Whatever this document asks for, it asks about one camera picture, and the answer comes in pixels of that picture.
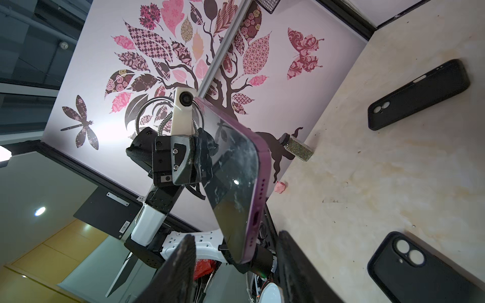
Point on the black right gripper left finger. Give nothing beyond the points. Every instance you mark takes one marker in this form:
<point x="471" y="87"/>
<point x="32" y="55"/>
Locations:
<point x="174" y="281"/>

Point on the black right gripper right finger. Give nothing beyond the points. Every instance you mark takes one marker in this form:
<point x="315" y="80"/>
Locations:
<point x="299" y="279"/>

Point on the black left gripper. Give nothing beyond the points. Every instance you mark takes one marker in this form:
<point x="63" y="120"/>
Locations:
<point x="191" y="157"/>

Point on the black smartphone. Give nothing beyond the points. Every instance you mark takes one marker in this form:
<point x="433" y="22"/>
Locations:
<point x="241" y="173"/>

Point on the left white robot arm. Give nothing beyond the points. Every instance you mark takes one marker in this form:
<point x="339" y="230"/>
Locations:
<point x="153" y="245"/>

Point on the white round can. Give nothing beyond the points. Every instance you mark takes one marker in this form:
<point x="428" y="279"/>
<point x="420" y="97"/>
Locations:
<point x="271" y="293"/>

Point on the small pink eraser piece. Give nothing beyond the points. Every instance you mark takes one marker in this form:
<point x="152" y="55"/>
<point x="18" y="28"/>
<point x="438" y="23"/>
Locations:
<point x="280" y="187"/>

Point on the glass spice jar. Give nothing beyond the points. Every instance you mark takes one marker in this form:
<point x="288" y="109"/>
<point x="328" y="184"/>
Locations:
<point x="296" y="147"/>

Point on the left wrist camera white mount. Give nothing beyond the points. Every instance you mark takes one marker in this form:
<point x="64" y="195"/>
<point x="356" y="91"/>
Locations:
<point x="182" y="121"/>

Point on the silver aluminium rail left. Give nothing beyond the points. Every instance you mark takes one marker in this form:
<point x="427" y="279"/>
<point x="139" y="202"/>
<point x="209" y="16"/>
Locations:
<point x="224" y="47"/>

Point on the black wire basket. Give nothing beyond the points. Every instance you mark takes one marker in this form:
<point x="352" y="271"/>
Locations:
<point x="268" y="5"/>

